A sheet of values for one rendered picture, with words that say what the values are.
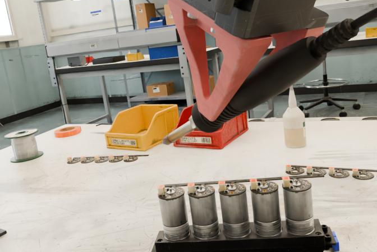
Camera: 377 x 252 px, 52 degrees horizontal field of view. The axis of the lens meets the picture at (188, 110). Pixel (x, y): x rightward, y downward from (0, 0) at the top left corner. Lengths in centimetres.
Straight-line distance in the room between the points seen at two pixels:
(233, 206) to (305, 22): 19
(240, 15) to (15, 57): 591
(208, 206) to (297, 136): 31
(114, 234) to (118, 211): 6
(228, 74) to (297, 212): 18
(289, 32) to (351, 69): 453
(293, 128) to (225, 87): 42
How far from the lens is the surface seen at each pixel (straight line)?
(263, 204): 35
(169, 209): 36
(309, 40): 20
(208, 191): 36
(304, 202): 35
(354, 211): 45
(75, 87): 641
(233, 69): 21
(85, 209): 53
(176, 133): 31
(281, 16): 20
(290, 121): 63
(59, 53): 356
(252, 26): 19
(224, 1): 17
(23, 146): 81
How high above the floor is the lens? 96
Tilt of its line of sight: 12 degrees down
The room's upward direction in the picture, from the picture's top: 8 degrees counter-clockwise
